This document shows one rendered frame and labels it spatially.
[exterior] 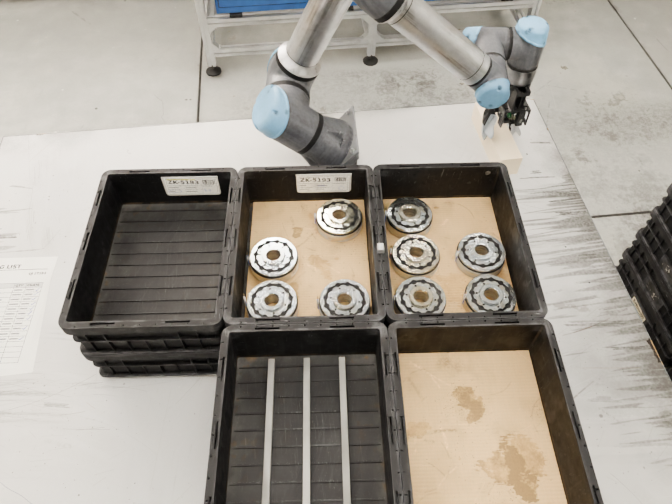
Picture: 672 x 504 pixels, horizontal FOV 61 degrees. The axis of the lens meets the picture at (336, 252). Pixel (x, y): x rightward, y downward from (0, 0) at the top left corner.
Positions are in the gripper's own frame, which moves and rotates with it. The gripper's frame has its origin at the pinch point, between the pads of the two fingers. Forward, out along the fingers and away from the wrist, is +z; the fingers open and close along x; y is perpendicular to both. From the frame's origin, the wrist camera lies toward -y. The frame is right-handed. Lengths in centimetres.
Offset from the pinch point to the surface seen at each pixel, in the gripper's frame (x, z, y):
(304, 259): -59, -9, 42
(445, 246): -28, -9, 43
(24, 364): -122, 4, 51
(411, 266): -37, -11, 49
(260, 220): -68, -9, 29
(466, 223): -21.3, -8.6, 37.1
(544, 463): -23, -9, 91
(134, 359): -95, -6, 59
